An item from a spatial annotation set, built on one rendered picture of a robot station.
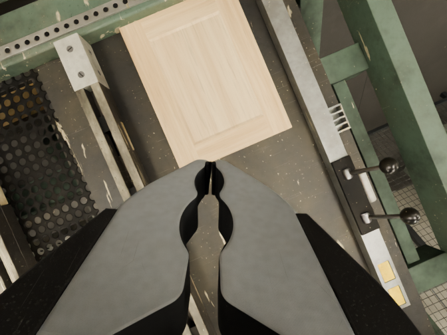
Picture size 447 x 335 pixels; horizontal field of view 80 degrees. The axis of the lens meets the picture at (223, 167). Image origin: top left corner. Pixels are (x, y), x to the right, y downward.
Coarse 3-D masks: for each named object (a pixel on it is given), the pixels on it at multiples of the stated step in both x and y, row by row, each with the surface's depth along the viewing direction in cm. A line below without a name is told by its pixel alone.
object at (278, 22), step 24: (264, 0) 67; (288, 24) 68; (288, 48) 68; (288, 72) 70; (312, 72) 68; (312, 96) 68; (312, 120) 68; (336, 144) 68; (360, 240) 70; (384, 288) 69
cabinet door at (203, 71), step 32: (192, 0) 69; (224, 0) 69; (128, 32) 69; (160, 32) 69; (192, 32) 69; (224, 32) 70; (160, 64) 69; (192, 64) 70; (224, 64) 70; (256, 64) 70; (160, 96) 69; (192, 96) 70; (224, 96) 70; (256, 96) 70; (192, 128) 70; (224, 128) 70; (256, 128) 70; (288, 128) 70; (192, 160) 69
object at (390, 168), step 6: (384, 162) 58; (390, 162) 57; (396, 162) 57; (348, 168) 67; (366, 168) 63; (372, 168) 61; (378, 168) 60; (384, 168) 58; (390, 168) 57; (396, 168) 57; (348, 174) 66
